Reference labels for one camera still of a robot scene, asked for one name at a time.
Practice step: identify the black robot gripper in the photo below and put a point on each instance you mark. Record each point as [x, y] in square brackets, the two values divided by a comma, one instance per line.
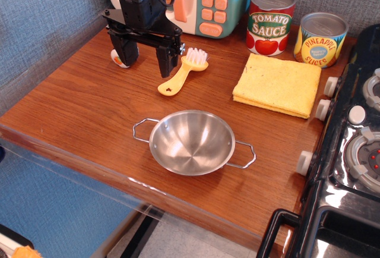
[145, 21]

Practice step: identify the steel pan with wire handles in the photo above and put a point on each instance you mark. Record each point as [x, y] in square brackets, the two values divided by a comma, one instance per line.
[190, 142]

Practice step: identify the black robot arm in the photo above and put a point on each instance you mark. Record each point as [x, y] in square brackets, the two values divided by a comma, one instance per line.
[145, 22]

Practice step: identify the toy sushi roll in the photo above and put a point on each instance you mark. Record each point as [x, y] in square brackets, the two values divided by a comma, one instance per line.
[116, 59]

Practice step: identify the yellow toy dish brush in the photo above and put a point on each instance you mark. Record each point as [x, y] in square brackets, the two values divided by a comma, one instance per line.
[194, 60]

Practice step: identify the teal toy microwave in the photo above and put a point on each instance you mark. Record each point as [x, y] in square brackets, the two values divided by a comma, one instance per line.
[207, 18]

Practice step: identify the tomato sauce can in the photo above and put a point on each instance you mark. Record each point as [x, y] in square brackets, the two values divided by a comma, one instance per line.
[268, 28]

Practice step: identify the yellow folded cloth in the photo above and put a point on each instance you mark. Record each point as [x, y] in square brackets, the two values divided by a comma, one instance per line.
[288, 87]

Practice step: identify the pineapple slices can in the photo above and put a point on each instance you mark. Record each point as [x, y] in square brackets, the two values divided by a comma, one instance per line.
[320, 39]

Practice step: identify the grey stove knob middle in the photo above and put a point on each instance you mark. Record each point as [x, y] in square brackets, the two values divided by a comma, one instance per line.
[322, 109]

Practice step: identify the grey stove knob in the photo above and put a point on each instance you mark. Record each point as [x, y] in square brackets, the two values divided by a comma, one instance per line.
[304, 162]
[330, 86]
[322, 109]

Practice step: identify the grey stove knob upper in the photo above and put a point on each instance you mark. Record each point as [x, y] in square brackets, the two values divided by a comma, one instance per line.
[330, 86]

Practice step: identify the grey stove knob lower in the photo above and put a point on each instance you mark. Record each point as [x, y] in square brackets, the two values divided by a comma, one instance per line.
[304, 162]

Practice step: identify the white round stove button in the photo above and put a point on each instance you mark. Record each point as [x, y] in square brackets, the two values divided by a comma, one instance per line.
[357, 115]

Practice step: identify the orange object at bottom left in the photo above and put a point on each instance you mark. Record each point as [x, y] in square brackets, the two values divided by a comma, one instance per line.
[25, 252]

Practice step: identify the black toy stove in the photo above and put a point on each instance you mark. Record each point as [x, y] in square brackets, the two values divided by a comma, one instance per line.
[339, 216]

